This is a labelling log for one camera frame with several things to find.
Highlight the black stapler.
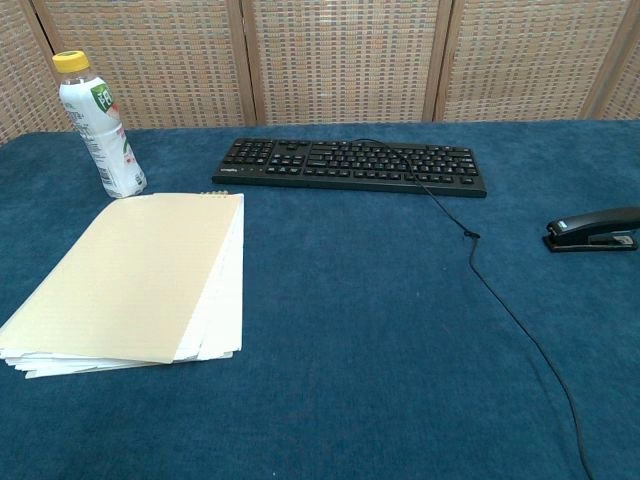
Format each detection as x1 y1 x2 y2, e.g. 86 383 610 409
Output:
542 206 640 254

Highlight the cream paper notepad stack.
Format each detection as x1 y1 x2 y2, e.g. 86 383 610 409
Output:
0 189 246 380

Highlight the black computer keyboard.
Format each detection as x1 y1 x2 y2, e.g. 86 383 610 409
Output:
211 137 488 199

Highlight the blue velvet tablecloth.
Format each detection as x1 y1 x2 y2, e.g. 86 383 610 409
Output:
0 118 640 480

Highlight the woven folding screen panel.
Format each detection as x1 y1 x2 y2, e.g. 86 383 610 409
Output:
433 0 637 124
597 0 640 122
241 0 455 126
30 0 257 132
0 0 76 146

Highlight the yellow-capped white drink bottle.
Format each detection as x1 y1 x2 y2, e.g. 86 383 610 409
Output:
52 50 149 200

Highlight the thin black keyboard cable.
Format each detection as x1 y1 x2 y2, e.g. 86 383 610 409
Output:
351 138 596 480

